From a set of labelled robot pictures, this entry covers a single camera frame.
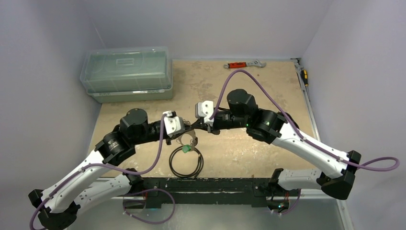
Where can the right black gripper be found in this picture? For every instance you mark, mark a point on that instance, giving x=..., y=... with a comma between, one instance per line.
x=207, y=126

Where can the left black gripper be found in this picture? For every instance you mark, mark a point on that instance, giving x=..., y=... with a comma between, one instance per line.
x=187, y=127

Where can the green key tag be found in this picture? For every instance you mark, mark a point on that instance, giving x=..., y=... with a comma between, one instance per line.
x=186, y=148

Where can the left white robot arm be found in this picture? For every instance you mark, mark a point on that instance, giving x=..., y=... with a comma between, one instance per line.
x=99, y=177

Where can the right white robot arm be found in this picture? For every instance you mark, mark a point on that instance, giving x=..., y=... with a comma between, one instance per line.
x=334, y=173

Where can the clear green plastic storage box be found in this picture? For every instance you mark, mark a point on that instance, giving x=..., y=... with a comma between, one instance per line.
x=128, y=74

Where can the yellow black screwdriver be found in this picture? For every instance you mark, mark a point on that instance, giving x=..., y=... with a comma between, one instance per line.
x=304, y=77

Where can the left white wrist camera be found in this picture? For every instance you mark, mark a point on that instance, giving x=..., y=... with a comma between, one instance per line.
x=173, y=123

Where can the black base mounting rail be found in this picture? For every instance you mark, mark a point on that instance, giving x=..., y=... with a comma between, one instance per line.
x=256, y=192

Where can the red handled adjustable wrench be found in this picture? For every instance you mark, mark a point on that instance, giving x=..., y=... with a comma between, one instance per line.
x=236, y=65

